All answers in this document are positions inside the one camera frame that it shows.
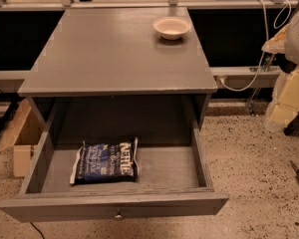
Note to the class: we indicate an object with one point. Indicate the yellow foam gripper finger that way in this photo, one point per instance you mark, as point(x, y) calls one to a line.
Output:
point(284, 107)

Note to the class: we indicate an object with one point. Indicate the blue chip bag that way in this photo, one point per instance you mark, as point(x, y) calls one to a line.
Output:
point(106, 163)

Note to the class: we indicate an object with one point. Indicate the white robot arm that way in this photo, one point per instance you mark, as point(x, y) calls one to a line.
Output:
point(284, 107)

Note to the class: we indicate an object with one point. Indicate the grey open drawer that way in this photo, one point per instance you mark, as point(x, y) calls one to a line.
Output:
point(173, 181)

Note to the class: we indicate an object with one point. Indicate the grey cabinet with counter top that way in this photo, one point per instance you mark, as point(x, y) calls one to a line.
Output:
point(117, 77)

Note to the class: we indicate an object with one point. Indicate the round metal drawer knob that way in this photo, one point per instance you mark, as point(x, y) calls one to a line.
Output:
point(119, 216)

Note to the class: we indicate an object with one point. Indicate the white paper bowl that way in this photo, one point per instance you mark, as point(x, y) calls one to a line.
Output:
point(171, 28)

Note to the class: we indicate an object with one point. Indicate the wooden box on floor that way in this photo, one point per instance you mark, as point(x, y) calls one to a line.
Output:
point(21, 135)

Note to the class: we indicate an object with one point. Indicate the grey metal rail shelf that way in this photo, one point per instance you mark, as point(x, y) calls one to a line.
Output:
point(235, 77)

